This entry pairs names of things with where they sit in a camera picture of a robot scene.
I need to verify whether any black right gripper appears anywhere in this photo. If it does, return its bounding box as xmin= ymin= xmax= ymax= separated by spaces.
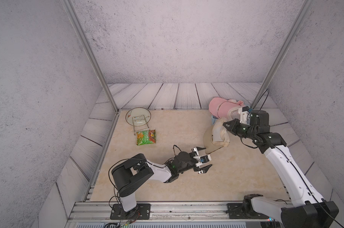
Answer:
xmin=223 ymin=119 xmax=257 ymax=141

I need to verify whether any beige baseball cap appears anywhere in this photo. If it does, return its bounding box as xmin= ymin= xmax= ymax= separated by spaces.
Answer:
xmin=203 ymin=117 xmax=230 ymax=154

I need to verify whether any pink baseball cap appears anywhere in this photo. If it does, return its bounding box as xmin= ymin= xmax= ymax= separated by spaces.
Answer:
xmin=228 ymin=99 xmax=245 ymax=107
xmin=209 ymin=97 xmax=240 ymax=119

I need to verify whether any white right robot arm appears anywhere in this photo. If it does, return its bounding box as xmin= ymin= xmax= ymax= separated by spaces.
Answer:
xmin=223 ymin=110 xmax=339 ymax=228

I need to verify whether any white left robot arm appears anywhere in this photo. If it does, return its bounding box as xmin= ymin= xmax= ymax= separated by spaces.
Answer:
xmin=108 ymin=147 xmax=212 ymax=220

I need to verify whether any light blue plastic basket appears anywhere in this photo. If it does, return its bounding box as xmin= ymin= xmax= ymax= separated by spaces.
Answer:
xmin=211 ymin=115 xmax=219 ymax=125

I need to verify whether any green snack bag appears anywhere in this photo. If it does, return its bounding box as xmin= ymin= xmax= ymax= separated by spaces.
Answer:
xmin=136 ymin=130 xmax=156 ymax=146

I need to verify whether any pale green ceramic plate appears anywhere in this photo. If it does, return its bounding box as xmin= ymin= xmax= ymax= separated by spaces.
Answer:
xmin=125 ymin=107 xmax=151 ymax=126

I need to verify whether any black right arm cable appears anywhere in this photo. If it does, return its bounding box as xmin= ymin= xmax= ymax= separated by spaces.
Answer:
xmin=256 ymin=88 xmax=270 ymax=115

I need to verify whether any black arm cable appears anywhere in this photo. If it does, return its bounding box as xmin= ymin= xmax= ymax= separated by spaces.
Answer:
xmin=256 ymin=88 xmax=270 ymax=115
xmin=107 ymin=158 xmax=141 ymax=206

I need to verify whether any metal wire plate rack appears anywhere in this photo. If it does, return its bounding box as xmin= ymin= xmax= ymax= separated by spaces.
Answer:
xmin=132 ymin=115 xmax=150 ymax=135

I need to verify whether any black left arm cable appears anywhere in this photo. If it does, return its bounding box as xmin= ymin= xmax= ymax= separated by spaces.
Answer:
xmin=107 ymin=158 xmax=141 ymax=206

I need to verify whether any right aluminium frame post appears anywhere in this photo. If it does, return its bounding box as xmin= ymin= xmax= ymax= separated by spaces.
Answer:
xmin=251 ymin=0 xmax=314 ymax=109

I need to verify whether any aluminium frame post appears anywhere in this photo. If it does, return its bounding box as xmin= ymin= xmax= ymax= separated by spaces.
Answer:
xmin=61 ymin=0 xmax=119 ymax=112
xmin=251 ymin=0 xmax=314 ymax=109

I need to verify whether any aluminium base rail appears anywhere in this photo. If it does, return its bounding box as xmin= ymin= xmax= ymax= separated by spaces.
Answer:
xmin=66 ymin=201 xmax=284 ymax=228

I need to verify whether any left aluminium frame post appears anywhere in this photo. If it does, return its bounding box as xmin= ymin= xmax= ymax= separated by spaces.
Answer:
xmin=61 ymin=0 xmax=119 ymax=112

